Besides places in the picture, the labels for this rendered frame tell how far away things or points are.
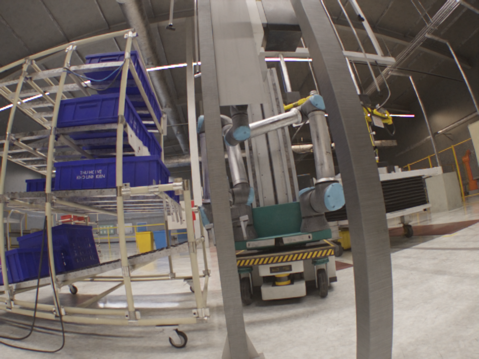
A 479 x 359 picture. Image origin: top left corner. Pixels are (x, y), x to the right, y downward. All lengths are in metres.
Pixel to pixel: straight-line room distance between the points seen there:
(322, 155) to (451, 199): 6.39
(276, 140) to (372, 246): 1.60
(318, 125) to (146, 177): 1.02
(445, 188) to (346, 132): 7.13
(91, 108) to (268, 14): 1.00
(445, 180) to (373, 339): 7.22
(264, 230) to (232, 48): 1.17
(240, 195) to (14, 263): 1.33
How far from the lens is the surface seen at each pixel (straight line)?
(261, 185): 1.79
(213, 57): 1.05
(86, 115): 1.36
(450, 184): 7.69
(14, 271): 1.58
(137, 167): 1.25
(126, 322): 1.16
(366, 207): 0.37
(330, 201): 1.40
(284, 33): 1.25
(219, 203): 0.81
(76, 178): 1.38
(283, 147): 1.83
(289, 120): 1.64
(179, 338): 1.14
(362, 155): 0.38
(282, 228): 1.71
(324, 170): 1.47
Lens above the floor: 0.51
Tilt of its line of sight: 11 degrees up
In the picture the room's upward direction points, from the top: 7 degrees counter-clockwise
